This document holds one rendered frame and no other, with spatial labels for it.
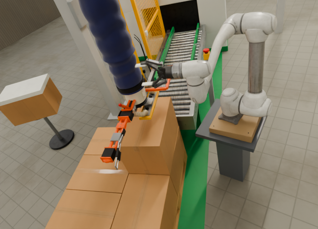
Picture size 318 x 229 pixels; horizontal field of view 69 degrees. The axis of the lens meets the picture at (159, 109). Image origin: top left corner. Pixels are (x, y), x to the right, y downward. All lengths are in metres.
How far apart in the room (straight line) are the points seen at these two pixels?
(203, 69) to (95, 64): 2.16
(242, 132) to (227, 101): 0.28
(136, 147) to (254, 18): 1.24
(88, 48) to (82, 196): 1.77
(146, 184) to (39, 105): 1.81
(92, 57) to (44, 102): 0.82
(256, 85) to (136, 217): 1.36
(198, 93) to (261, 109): 0.63
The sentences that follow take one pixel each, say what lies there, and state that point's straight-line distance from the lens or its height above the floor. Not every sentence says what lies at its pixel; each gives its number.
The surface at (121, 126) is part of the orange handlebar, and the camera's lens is 1.63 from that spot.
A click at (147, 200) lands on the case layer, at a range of 2.05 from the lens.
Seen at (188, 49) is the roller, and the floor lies 0.55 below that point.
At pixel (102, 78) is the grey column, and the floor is 0.74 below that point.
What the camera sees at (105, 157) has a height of 1.25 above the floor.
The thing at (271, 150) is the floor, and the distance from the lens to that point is 2.92.
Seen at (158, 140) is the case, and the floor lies 0.94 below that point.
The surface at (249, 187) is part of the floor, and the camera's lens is 2.63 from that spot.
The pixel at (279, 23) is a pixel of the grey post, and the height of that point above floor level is 0.19.
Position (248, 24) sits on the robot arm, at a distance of 1.66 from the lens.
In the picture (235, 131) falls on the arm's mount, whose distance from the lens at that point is 1.98.
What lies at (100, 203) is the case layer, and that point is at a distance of 2.21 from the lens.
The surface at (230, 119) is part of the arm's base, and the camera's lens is 2.04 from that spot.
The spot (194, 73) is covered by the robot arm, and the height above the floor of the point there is 1.58.
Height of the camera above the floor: 2.29
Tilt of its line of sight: 40 degrees down
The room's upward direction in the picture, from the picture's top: 18 degrees counter-clockwise
